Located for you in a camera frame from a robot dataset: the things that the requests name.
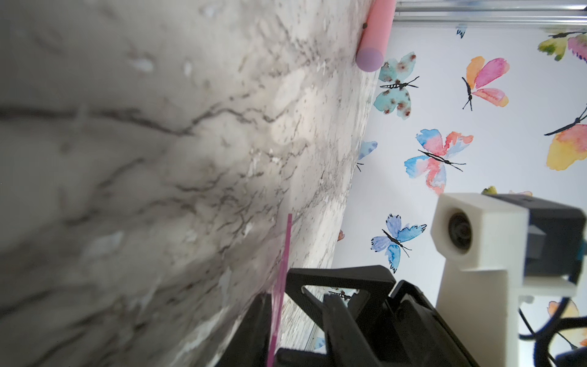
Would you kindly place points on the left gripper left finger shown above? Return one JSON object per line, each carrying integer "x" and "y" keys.
{"x": 250, "y": 343}

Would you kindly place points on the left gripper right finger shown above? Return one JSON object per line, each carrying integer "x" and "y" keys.
{"x": 346, "y": 345}

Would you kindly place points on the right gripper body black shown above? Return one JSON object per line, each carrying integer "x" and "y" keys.
{"x": 423, "y": 339}

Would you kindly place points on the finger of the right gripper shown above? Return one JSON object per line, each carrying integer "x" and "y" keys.
{"x": 369, "y": 308}

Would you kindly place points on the purple triangle ruler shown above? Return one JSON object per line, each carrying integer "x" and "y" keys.
{"x": 278, "y": 294}

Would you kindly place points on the purple garden fork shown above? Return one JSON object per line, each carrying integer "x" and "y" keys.
{"x": 372, "y": 48}

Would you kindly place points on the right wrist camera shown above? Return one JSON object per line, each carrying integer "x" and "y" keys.
{"x": 501, "y": 250}

